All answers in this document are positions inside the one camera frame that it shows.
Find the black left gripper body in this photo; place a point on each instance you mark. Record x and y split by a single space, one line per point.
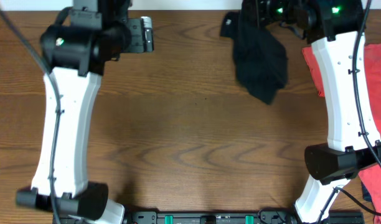
136 35

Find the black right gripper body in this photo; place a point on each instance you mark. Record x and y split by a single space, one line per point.
268 11

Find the black t-shirt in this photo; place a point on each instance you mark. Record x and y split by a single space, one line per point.
261 63

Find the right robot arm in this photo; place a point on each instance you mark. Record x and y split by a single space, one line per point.
335 31

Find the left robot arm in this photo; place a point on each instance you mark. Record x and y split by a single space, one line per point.
75 49

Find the red t-shirt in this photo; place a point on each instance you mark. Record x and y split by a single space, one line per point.
380 124

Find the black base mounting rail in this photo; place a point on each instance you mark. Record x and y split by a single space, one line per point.
262 217

